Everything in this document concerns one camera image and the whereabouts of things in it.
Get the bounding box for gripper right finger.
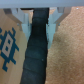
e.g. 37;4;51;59
45;7;73;50

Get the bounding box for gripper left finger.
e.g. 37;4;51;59
2;7;34;39

